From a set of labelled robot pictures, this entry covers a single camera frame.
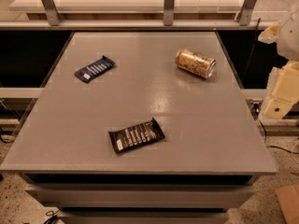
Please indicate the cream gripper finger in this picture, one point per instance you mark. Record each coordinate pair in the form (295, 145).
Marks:
(270, 34)
(282, 91)

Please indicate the orange soda can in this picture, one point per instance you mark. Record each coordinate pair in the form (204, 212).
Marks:
(196, 63)

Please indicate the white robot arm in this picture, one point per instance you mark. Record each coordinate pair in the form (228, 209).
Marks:
(288, 43)

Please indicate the black rxbar chocolate wrapper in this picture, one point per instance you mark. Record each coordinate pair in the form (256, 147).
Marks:
(136, 136)

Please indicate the cardboard box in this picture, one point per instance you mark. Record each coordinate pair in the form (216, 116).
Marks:
(288, 199)

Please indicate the blue snack bar wrapper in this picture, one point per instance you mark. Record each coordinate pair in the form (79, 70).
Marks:
(94, 70)

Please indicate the grey drawer cabinet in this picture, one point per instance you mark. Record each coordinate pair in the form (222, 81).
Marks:
(140, 199)

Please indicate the metal frame railing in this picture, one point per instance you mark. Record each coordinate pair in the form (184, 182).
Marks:
(136, 14)

